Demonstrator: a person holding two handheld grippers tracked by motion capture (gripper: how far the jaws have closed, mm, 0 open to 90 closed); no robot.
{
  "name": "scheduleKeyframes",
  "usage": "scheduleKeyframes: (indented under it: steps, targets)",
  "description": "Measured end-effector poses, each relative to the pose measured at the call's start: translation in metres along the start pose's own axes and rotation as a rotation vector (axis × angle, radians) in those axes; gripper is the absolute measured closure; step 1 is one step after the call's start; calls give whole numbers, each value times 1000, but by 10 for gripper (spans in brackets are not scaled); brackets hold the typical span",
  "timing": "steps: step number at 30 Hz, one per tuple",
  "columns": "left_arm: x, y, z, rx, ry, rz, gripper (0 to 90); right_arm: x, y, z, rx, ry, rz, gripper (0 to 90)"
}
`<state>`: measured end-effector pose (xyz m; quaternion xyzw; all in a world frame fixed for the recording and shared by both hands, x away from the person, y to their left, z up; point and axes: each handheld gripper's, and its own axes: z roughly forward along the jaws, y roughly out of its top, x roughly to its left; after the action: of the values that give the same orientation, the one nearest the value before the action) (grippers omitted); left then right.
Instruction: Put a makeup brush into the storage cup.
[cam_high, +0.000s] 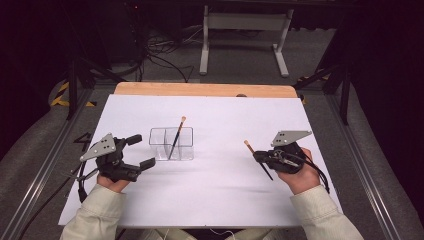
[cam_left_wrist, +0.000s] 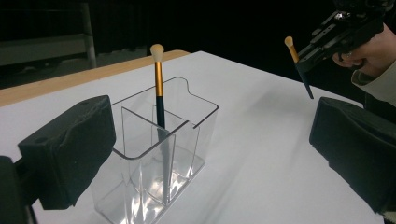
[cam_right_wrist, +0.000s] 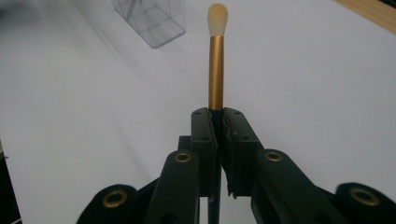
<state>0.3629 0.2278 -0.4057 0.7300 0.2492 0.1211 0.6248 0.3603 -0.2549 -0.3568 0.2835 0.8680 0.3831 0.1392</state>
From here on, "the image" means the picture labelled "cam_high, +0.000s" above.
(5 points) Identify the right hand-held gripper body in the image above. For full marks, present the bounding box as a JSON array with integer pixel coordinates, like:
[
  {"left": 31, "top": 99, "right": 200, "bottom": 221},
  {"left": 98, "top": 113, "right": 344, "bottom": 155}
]
[{"left": 264, "top": 129, "right": 313, "bottom": 175}]

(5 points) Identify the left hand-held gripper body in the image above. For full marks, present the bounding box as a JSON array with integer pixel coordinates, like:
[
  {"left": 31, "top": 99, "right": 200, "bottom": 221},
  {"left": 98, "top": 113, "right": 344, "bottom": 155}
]
[{"left": 79, "top": 133, "right": 143, "bottom": 183}]

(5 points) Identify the black-handled makeup brush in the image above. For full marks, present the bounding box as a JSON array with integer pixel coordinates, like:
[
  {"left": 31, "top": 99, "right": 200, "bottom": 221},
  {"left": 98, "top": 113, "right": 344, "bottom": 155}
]
[
  {"left": 167, "top": 115, "right": 187, "bottom": 161},
  {"left": 243, "top": 139, "right": 275, "bottom": 182}
]

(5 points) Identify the clear plastic organizer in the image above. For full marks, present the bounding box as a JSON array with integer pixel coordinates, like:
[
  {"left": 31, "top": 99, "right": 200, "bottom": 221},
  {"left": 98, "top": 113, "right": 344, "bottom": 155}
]
[{"left": 148, "top": 126, "right": 195, "bottom": 162}]

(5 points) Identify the person's left hand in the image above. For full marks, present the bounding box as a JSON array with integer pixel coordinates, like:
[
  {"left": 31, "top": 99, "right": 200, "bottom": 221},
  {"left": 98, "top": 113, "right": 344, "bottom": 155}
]
[{"left": 96, "top": 173, "right": 132, "bottom": 194}]

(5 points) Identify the person's right hand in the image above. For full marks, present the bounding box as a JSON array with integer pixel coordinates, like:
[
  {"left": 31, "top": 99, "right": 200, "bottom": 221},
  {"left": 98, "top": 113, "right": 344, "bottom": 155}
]
[{"left": 276, "top": 147, "right": 322, "bottom": 196}]

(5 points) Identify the white table mat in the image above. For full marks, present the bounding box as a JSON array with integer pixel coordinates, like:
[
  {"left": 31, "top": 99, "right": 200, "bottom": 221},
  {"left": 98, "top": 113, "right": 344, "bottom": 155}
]
[{"left": 58, "top": 93, "right": 348, "bottom": 229}]

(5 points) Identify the black tripod stand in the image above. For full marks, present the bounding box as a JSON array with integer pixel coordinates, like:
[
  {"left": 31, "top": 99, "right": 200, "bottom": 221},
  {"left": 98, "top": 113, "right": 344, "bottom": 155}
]
[
  {"left": 293, "top": 56, "right": 353, "bottom": 126},
  {"left": 65, "top": 54, "right": 118, "bottom": 121}
]

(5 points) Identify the wooden table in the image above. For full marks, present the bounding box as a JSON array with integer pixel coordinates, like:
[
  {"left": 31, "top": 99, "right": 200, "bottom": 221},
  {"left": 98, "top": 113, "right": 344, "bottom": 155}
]
[{"left": 113, "top": 81, "right": 298, "bottom": 99}]

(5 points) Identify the yellow and black floor tape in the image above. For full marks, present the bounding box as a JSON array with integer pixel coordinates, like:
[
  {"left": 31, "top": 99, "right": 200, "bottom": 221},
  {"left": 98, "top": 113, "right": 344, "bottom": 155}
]
[{"left": 49, "top": 81, "right": 98, "bottom": 108}]

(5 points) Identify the black equipment case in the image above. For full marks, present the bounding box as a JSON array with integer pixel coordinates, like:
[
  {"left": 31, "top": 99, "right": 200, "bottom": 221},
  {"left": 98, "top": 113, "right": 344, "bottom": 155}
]
[{"left": 98, "top": 0, "right": 151, "bottom": 65}]

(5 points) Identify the white metal stand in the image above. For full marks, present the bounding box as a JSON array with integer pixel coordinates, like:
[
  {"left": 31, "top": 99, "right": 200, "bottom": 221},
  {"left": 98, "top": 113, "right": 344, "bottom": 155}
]
[{"left": 199, "top": 4, "right": 295, "bottom": 78}]

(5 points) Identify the right hand-held gripper cable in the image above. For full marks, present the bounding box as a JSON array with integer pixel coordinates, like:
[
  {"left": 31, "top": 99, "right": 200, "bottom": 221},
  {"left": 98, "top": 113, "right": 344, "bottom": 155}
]
[{"left": 299, "top": 153, "right": 332, "bottom": 195}]

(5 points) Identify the hand-held gripper cable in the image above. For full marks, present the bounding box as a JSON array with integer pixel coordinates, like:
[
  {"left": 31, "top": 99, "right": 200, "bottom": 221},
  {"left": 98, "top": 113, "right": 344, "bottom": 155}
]
[
  {"left": 299, "top": 153, "right": 332, "bottom": 195},
  {"left": 18, "top": 159, "right": 101, "bottom": 240}
]

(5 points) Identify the aluminium rail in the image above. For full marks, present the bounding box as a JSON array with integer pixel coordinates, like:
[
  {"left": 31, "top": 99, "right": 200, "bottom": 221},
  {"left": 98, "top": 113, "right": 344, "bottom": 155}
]
[
  {"left": 324, "top": 94, "right": 405, "bottom": 240},
  {"left": 0, "top": 87, "right": 95, "bottom": 240}
]

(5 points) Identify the left hand-held gripper cable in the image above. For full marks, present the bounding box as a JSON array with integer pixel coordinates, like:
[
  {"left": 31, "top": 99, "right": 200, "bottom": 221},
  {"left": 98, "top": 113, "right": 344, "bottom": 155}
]
[{"left": 18, "top": 159, "right": 101, "bottom": 240}]

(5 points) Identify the bundle of black floor cables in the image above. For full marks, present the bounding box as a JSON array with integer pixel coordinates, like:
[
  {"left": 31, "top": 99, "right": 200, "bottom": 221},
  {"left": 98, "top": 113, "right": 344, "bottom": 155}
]
[{"left": 138, "top": 24, "right": 203, "bottom": 83}]

